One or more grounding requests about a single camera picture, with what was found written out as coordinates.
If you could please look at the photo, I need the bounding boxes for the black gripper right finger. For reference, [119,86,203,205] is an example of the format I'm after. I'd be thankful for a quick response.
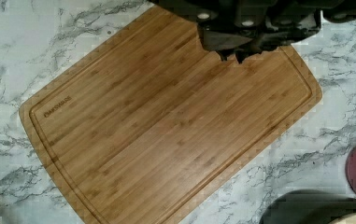
[235,32,294,63]

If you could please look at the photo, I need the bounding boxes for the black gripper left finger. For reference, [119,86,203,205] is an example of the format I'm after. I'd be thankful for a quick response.
[197,25,254,62]

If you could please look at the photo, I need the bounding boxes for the bamboo cutting board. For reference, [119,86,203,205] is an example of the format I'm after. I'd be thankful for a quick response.
[20,7,322,224]

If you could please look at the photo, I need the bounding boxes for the black round plate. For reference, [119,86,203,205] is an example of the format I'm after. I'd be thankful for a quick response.
[259,189,356,224]

